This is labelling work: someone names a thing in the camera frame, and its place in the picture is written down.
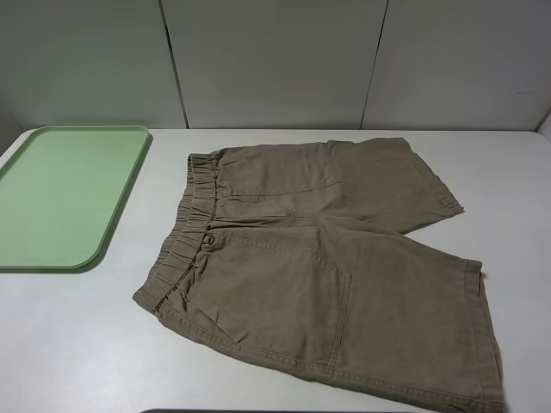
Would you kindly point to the green plastic tray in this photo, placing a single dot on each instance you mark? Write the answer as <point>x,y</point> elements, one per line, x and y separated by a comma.
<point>62,192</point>

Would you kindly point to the khaki shorts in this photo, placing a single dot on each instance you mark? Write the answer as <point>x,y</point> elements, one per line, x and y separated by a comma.
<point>298,258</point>

